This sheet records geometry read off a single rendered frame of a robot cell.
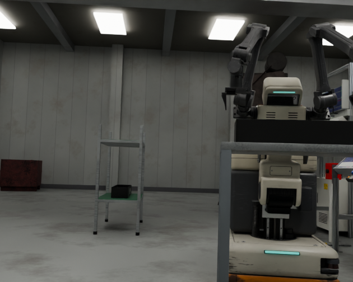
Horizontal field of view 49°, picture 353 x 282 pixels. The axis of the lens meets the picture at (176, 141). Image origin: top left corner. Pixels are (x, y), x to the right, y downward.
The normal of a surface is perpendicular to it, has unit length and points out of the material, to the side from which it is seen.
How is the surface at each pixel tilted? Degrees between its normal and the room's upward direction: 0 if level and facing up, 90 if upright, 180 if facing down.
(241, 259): 90
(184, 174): 90
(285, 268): 90
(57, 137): 90
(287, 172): 98
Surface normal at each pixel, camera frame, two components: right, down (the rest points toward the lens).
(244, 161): -0.10, -0.07
